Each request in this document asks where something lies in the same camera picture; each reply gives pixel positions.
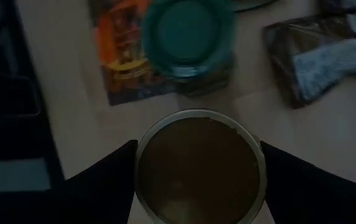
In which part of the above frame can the orange brown spice packet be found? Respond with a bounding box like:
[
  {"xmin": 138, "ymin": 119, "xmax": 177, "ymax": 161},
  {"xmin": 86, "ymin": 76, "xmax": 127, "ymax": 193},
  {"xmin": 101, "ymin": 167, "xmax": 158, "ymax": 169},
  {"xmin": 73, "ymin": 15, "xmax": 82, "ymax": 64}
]
[
  {"xmin": 89, "ymin": 0, "xmax": 182, "ymax": 106},
  {"xmin": 263, "ymin": 14, "xmax": 356, "ymax": 110}
]

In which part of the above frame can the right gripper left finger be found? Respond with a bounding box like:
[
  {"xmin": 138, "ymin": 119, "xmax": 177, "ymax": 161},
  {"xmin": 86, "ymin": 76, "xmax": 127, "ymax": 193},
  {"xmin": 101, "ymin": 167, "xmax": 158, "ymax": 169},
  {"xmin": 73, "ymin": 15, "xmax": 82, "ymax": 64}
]
[{"xmin": 0, "ymin": 139, "xmax": 139, "ymax": 224}]

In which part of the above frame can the furikake jar gold lid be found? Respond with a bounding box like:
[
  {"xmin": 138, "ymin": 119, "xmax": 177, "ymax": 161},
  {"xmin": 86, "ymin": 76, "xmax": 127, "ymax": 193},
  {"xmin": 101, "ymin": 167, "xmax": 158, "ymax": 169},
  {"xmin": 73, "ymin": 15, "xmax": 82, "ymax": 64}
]
[{"xmin": 134, "ymin": 108, "xmax": 268, "ymax": 224}]

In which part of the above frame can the green-lid herb jar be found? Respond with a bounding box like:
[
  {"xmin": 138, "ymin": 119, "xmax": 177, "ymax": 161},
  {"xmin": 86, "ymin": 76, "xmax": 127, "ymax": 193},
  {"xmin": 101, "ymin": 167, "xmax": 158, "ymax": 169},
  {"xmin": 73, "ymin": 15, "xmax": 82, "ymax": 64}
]
[{"xmin": 140, "ymin": 0, "xmax": 238, "ymax": 97}]

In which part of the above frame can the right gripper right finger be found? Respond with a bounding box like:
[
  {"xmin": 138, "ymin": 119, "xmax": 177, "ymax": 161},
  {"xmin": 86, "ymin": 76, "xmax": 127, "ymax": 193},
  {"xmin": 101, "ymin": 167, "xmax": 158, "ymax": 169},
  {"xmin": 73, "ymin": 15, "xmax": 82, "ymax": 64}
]
[{"xmin": 260, "ymin": 141, "xmax": 356, "ymax": 224}]

